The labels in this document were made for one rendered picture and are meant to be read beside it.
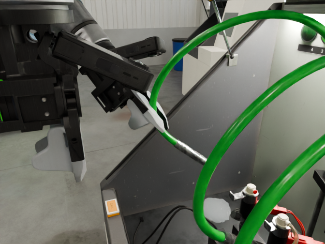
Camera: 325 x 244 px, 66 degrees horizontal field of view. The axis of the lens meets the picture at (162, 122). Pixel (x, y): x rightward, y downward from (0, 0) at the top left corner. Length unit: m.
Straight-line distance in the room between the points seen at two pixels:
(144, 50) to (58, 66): 0.23
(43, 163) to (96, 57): 0.14
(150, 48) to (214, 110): 0.36
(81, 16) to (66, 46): 0.27
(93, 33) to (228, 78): 0.41
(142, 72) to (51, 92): 0.10
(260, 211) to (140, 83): 0.18
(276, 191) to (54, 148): 0.24
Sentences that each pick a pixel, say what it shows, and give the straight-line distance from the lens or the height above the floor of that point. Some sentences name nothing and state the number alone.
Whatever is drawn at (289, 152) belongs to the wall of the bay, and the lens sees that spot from 0.83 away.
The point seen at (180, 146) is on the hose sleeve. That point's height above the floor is 1.17.
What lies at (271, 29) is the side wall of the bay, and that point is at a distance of 0.82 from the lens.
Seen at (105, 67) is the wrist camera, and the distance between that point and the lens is 0.29.
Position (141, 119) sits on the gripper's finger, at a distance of 0.49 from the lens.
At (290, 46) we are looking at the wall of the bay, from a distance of 0.79.
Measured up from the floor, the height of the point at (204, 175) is 1.25.
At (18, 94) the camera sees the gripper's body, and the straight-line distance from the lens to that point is 0.28.
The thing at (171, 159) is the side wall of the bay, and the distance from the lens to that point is 0.78.
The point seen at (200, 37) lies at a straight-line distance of 0.46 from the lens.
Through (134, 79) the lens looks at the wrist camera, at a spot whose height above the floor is 1.35.
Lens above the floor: 1.43
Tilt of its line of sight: 24 degrees down
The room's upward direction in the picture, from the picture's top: straight up
